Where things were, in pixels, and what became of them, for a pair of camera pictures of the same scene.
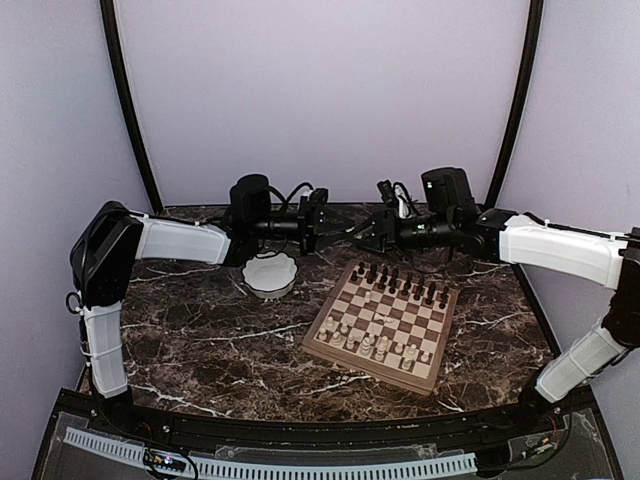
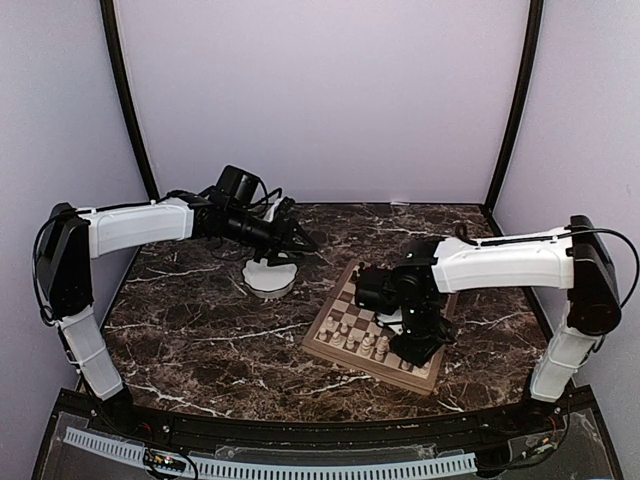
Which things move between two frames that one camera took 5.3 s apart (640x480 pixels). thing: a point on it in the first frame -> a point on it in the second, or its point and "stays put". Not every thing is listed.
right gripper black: x=375 y=241 -> x=419 y=356
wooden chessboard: x=386 y=325 stays put
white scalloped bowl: x=270 y=275 stays put
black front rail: x=427 y=428 stays put
